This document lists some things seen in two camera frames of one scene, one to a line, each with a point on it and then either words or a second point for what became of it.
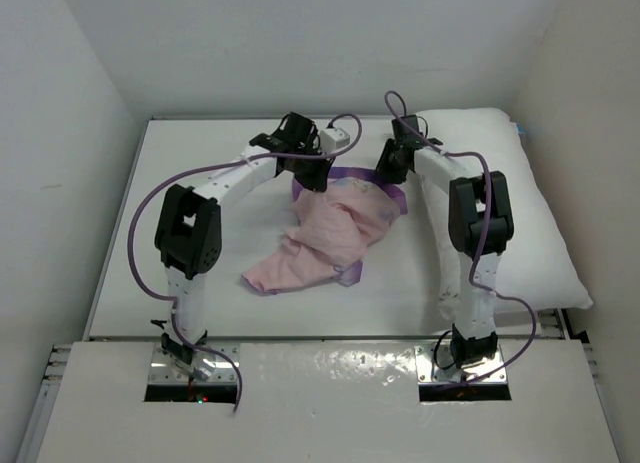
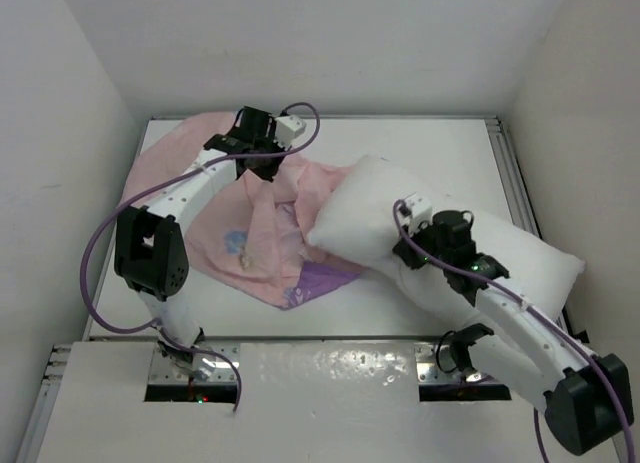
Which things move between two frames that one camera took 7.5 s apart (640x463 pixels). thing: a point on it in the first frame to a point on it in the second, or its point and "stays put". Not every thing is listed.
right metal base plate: [435, 365] stays put
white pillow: [540, 269] to [356, 224]
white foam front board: [329, 402] stays put
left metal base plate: [163, 369] stays put
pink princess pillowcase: [335, 228] to [257, 233]
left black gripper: [318, 182] to [267, 173]
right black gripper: [384, 169] to [404, 251]
